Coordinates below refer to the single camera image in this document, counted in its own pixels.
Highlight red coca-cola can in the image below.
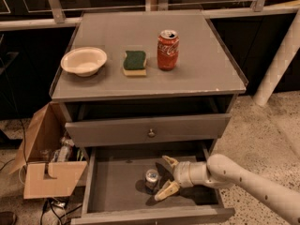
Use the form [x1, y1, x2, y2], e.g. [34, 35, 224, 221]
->
[157, 30, 179, 70]

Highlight plastic bottle in box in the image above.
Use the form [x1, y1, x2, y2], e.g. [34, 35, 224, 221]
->
[57, 137, 74, 162]

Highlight grey drawer cabinet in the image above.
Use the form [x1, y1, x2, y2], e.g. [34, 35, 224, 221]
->
[49, 10, 249, 225]

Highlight black cables on floor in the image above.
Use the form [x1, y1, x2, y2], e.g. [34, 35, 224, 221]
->
[39, 198, 83, 225]

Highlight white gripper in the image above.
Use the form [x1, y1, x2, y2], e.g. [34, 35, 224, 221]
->
[155, 156, 193, 202]

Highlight green yellow sponge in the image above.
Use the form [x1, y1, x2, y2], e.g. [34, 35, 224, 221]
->
[123, 51, 146, 77]

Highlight grey open middle drawer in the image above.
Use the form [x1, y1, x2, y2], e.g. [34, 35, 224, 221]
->
[71, 141, 234, 225]

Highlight white paper bowl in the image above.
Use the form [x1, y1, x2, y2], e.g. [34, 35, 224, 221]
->
[60, 47, 107, 77]

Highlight open cardboard box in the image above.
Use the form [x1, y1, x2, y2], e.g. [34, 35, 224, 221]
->
[10, 102, 87, 199]

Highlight grey top drawer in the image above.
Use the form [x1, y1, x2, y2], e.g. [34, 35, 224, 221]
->
[66, 113, 231, 147]

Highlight dark shoe on floor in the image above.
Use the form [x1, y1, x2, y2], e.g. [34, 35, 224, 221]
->
[0, 212, 17, 225]

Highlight blue silver redbull can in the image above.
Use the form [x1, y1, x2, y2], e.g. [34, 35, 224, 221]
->
[144, 169, 159, 194]

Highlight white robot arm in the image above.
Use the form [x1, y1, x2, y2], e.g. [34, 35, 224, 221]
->
[155, 154, 300, 225]

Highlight metal window railing frame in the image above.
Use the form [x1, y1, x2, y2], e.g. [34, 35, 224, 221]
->
[0, 0, 300, 32]

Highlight round metal drawer knob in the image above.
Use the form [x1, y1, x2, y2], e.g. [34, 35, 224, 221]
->
[148, 128, 156, 138]

